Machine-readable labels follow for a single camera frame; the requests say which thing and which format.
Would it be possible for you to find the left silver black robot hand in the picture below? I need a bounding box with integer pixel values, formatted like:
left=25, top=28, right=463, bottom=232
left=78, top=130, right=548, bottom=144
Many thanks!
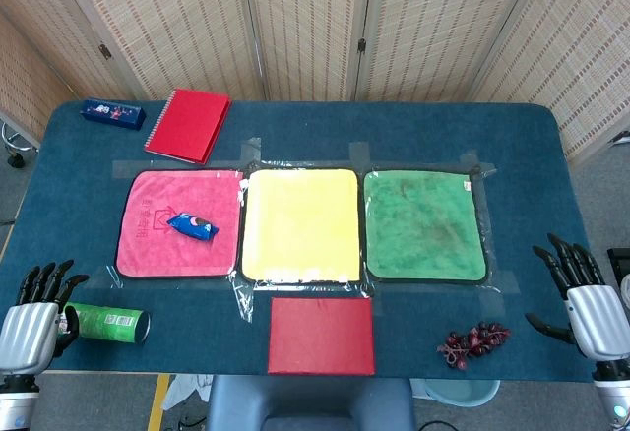
left=0, top=259, right=91, bottom=378

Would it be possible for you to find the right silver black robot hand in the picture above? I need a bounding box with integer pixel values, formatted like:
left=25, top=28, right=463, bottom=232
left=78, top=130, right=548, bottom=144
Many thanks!
left=524, top=232, right=630, bottom=371

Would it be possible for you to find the pink towel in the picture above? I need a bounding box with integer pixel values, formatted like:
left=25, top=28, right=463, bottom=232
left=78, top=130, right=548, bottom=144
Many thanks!
left=115, top=168, right=243, bottom=279

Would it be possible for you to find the green towel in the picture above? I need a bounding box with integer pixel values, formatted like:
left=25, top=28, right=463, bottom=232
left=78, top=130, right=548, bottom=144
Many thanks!
left=362, top=168, right=490, bottom=285

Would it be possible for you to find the yellow towel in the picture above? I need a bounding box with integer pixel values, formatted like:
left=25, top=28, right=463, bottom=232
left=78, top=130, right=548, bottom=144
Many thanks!
left=239, top=168, right=363, bottom=285

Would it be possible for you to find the green cylindrical can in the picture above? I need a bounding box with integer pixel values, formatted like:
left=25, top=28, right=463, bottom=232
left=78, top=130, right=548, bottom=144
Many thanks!
left=62, top=301, right=152, bottom=345

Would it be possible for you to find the dark red grape bunch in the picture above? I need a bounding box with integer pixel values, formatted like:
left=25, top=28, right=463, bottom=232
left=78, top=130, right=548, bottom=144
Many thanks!
left=436, top=321, right=512, bottom=371

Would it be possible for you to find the light blue bucket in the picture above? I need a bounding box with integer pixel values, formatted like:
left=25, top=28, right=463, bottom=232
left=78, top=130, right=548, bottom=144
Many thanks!
left=421, top=379, right=503, bottom=408

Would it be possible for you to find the white crumpled cloth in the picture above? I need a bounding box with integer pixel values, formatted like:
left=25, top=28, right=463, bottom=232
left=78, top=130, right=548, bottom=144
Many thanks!
left=161, top=374, right=215, bottom=415

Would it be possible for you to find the chrome stool base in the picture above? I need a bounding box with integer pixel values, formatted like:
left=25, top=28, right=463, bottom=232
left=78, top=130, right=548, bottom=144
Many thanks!
left=0, top=120, right=41, bottom=170

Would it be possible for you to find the clear tape strip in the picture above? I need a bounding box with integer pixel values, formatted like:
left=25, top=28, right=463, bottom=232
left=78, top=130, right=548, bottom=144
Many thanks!
left=228, top=273, right=255, bottom=325
left=239, top=136, right=264, bottom=171
left=349, top=141, right=372, bottom=171
left=459, top=149, right=499, bottom=177

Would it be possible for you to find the dark blue printed box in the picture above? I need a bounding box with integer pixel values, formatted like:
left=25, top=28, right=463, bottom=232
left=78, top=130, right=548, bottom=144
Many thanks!
left=79, top=98, right=147, bottom=132

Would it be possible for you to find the blue felt table cover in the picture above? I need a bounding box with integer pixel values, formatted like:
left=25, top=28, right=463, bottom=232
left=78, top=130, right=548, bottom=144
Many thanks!
left=0, top=100, right=600, bottom=384

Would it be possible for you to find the red spiral notebook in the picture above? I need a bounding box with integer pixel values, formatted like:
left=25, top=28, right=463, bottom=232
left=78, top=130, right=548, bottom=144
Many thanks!
left=144, top=88, right=232, bottom=165

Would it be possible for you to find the red square mat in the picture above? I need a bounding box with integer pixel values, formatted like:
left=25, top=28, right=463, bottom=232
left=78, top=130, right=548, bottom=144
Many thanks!
left=267, top=296, right=377, bottom=377

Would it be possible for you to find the grey-blue chair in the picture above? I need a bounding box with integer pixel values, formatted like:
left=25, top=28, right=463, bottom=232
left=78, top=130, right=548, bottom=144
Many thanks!
left=206, top=375, right=417, bottom=431

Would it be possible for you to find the bamboo folding screen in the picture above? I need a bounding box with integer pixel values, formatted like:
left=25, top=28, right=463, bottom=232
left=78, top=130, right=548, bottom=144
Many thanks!
left=0, top=0, right=630, bottom=169

